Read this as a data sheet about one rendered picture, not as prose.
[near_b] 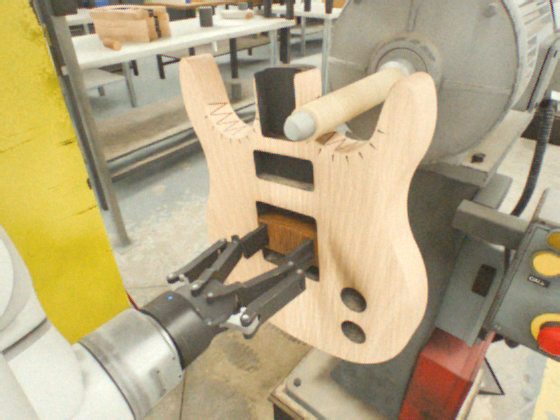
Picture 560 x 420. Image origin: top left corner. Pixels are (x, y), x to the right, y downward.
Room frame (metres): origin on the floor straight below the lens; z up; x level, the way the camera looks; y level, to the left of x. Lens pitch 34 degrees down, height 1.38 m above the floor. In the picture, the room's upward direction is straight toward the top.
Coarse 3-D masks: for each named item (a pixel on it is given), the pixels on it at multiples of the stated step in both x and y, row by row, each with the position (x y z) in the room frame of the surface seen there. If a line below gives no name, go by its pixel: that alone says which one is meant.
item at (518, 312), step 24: (552, 192) 0.42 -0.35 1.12; (552, 216) 0.37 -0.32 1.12; (528, 240) 0.36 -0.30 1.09; (504, 264) 0.49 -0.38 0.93; (528, 264) 0.35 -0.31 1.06; (504, 288) 0.36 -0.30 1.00; (528, 288) 0.35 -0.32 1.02; (552, 288) 0.33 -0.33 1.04; (504, 312) 0.35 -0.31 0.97; (528, 312) 0.34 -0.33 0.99; (552, 312) 0.32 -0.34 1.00; (504, 336) 0.39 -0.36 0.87; (528, 336) 0.33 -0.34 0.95
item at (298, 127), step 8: (304, 112) 0.33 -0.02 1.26; (288, 120) 0.32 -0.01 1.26; (296, 120) 0.31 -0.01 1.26; (304, 120) 0.31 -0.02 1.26; (312, 120) 0.32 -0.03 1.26; (288, 128) 0.31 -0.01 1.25; (296, 128) 0.31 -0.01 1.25; (304, 128) 0.31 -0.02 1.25; (312, 128) 0.32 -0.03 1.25; (288, 136) 0.32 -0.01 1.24; (296, 136) 0.31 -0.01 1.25; (304, 136) 0.31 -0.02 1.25
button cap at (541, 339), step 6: (540, 330) 0.32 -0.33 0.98; (546, 330) 0.31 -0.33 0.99; (552, 330) 0.30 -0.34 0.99; (558, 330) 0.30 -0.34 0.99; (540, 336) 0.31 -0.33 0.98; (546, 336) 0.30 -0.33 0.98; (552, 336) 0.30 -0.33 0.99; (558, 336) 0.30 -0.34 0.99; (540, 342) 0.30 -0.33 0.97; (546, 342) 0.30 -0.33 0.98; (552, 342) 0.30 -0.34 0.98; (558, 342) 0.29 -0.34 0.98; (546, 348) 0.30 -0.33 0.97; (552, 348) 0.29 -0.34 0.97; (558, 348) 0.29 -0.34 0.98; (552, 354) 0.29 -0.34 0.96; (558, 354) 0.29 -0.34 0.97
